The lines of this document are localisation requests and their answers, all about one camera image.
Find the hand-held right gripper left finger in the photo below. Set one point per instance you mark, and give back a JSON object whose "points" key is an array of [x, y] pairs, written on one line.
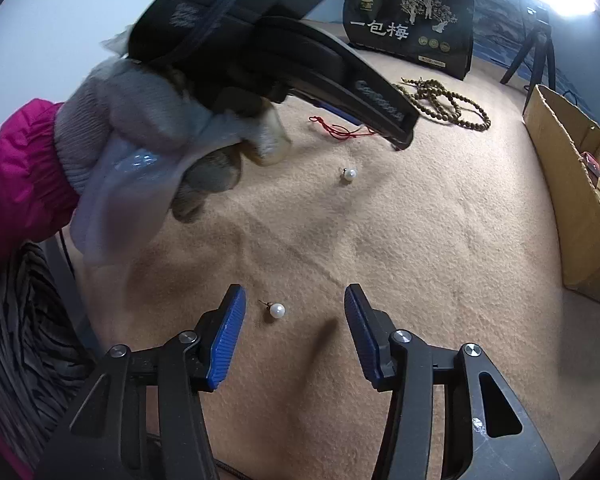
{"points": [[227, 340]]}

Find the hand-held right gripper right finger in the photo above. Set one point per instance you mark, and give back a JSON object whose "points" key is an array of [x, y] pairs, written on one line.
{"points": [[360, 335]]}

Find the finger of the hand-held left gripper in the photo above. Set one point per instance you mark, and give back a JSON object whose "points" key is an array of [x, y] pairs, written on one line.
{"points": [[380, 105], [337, 112]]}

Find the white pearl earring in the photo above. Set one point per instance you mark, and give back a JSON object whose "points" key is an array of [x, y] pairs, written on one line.
{"points": [[277, 311], [349, 175]]}

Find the gold red wristwatch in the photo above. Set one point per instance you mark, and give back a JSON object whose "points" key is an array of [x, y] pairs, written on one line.
{"points": [[591, 161]]}

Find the cardboard box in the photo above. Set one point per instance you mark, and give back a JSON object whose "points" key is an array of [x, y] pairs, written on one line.
{"points": [[575, 220]]}

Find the person's left forearm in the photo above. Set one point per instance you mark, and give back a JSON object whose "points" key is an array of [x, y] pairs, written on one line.
{"points": [[15, 185]]}

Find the person's left hand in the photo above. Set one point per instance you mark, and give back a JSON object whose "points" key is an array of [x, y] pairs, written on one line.
{"points": [[130, 105]]}

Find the black printed bag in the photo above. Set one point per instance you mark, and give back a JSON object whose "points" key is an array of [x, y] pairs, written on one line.
{"points": [[405, 30]]}

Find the black tripod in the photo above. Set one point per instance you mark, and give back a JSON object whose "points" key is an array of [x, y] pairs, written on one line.
{"points": [[537, 25]]}

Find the person's striped clothing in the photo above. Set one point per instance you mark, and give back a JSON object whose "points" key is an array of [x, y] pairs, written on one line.
{"points": [[25, 340]]}

